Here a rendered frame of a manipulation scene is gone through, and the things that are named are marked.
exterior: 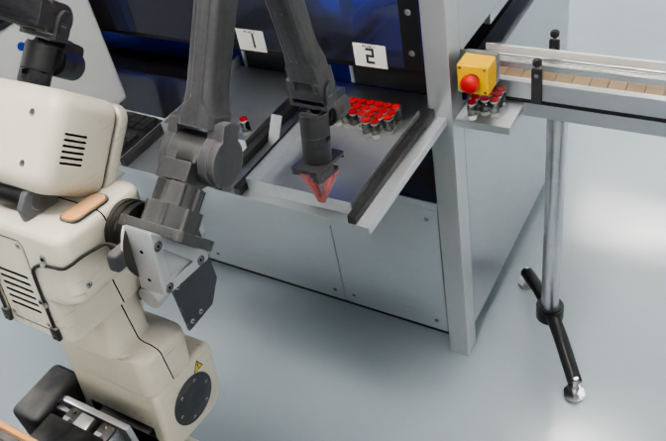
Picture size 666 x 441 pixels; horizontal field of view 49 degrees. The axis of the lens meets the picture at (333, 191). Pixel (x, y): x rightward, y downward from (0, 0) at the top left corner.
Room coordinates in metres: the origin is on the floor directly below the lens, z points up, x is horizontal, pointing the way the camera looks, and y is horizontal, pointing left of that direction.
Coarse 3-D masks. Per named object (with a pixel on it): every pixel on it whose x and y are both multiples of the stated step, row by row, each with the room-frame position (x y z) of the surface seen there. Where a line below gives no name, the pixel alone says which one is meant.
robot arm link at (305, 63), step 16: (272, 0) 1.12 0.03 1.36; (288, 0) 1.12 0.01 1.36; (272, 16) 1.14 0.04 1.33; (288, 16) 1.12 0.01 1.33; (304, 16) 1.15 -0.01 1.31; (288, 32) 1.13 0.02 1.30; (304, 32) 1.14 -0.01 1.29; (288, 48) 1.14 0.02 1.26; (304, 48) 1.14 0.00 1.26; (288, 64) 1.16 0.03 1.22; (304, 64) 1.14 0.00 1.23; (320, 64) 1.16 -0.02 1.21; (288, 80) 1.17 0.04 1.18; (304, 80) 1.15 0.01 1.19; (320, 80) 1.15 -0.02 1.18; (304, 96) 1.17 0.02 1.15; (320, 96) 1.15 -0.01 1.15
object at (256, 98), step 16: (240, 64) 1.84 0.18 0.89; (240, 80) 1.76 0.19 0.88; (256, 80) 1.75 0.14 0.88; (272, 80) 1.73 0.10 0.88; (240, 96) 1.68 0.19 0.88; (256, 96) 1.66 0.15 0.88; (272, 96) 1.65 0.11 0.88; (288, 96) 1.58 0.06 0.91; (240, 112) 1.60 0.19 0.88; (256, 112) 1.59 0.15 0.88; (272, 112) 1.52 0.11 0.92; (240, 128) 1.53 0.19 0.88; (256, 128) 1.46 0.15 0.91
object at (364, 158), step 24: (288, 144) 1.41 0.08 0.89; (336, 144) 1.38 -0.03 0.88; (360, 144) 1.36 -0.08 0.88; (384, 144) 1.34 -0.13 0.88; (264, 168) 1.32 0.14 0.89; (288, 168) 1.32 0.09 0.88; (360, 168) 1.27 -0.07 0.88; (264, 192) 1.25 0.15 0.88; (288, 192) 1.21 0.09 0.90; (312, 192) 1.18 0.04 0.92; (336, 192) 1.20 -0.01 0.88; (360, 192) 1.16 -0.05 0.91
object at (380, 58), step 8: (360, 48) 1.52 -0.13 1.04; (368, 48) 1.50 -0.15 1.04; (376, 48) 1.49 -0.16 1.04; (384, 48) 1.48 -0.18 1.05; (360, 56) 1.52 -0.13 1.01; (376, 56) 1.49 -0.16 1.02; (384, 56) 1.48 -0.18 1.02; (360, 64) 1.52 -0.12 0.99; (368, 64) 1.51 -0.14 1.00; (376, 64) 1.50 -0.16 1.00; (384, 64) 1.48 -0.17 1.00
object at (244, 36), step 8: (240, 32) 1.72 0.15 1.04; (248, 32) 1.71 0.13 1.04; (256, 32) 1.69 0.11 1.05; (240, 40) 1.73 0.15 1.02; (248, 40) 1.71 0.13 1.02; (256, 40) 1.70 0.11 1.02; (264, 40) 1.68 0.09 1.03; (240, 48) 1.73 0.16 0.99; (248, 48) 1.71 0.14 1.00; (264, 48) 1.68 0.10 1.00
